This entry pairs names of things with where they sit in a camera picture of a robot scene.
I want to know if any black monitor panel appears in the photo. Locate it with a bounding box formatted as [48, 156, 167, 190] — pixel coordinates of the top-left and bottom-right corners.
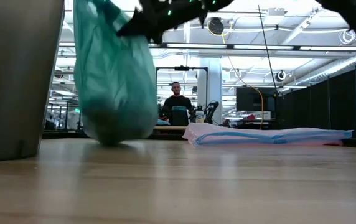
[235, 86, 279, 113]

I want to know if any person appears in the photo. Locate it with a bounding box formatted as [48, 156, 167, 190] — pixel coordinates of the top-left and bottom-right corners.
[161, 81, 195, 127]

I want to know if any black partition wall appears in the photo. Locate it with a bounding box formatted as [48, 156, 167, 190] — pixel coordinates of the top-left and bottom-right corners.
[276, 68, 356, 139]

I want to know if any black bin teal liner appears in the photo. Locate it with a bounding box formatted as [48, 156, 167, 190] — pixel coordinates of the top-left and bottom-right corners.
[171, 105, 189, 127]

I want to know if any teal trash bag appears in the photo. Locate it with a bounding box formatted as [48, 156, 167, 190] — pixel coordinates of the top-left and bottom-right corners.
[73, 0, 159, 147]

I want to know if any small black ceiling reel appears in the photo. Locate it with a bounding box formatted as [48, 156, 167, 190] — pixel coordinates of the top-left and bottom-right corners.
[275, 69, 288, 83]

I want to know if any wooden top metal workbench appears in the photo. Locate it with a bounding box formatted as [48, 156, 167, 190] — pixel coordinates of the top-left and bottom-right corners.
[152, 124, 189, 132]

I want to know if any pink trash bag blue drawstring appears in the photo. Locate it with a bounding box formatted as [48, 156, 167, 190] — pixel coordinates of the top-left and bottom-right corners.
[182, 121, 354, 147]

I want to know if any black ceiling cable reel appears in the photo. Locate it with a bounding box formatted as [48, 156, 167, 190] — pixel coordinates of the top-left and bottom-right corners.
[208, 16, 226, 36]

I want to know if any black rig frame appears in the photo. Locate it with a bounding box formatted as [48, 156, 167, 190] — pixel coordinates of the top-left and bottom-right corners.
[155, 65, 209, 125]

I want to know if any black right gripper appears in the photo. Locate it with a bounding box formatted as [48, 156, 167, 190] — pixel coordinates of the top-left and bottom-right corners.
[117, 0, 235, 44]

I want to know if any thin black pole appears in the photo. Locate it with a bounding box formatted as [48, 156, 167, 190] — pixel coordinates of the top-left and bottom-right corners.
[257, 4, 281, 96]

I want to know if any grey plastic trash bin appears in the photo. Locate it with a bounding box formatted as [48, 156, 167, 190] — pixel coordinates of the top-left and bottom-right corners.
[0, 0, 65, 164]

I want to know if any yellow cable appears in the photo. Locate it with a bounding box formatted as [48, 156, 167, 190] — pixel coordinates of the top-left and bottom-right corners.
[207, 21, 265, 131]

